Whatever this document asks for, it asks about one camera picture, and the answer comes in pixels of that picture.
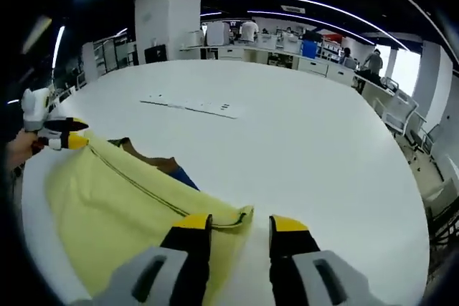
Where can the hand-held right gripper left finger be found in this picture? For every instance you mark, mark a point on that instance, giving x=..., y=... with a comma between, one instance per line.
x=190, y=248

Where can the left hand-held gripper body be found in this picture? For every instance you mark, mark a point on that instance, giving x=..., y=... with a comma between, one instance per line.
x=36, y=109

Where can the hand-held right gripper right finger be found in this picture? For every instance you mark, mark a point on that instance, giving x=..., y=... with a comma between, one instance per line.
x=287, y=248

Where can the yellow garment with dark sleeves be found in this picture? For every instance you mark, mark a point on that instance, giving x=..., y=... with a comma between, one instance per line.
x=118, y=205

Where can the white template sheet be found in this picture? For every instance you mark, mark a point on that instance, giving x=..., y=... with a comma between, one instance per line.
x=201, y=105

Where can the person's left hand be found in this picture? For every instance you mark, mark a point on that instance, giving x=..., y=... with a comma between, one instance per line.
x=19, y=148

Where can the short ceiling light strip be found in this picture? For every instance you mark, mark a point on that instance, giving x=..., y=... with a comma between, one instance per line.
x=58, y=46

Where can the glass door cabinet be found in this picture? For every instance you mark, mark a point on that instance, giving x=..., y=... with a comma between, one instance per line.
x=107, y=57

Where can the black cabinet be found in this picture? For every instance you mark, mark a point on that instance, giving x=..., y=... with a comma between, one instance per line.
x=156, y=54

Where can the wide white square pillar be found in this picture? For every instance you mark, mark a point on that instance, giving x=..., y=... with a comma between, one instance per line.
x=166, y=15

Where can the white box appliance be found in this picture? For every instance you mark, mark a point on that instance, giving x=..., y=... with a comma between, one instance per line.
x=217, y=33

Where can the white mesh office chair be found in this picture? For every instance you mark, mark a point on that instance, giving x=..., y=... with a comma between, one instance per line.
x=399, y=109

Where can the white counter cabinet row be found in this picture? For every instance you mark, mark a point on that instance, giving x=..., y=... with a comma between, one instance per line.
x=315, y=66

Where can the blue plastic bin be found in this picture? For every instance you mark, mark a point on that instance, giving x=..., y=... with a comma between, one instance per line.
x=309, y=49

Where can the narrow white square pillar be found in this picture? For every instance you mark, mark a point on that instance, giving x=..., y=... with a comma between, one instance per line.
x=432, y=84

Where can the long ceiling light strip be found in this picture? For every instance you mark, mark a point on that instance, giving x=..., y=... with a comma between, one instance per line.
x=315, y=3
x=308, y=19

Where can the ceiling air vent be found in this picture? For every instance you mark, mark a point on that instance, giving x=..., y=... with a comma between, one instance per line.
x=293, y=8

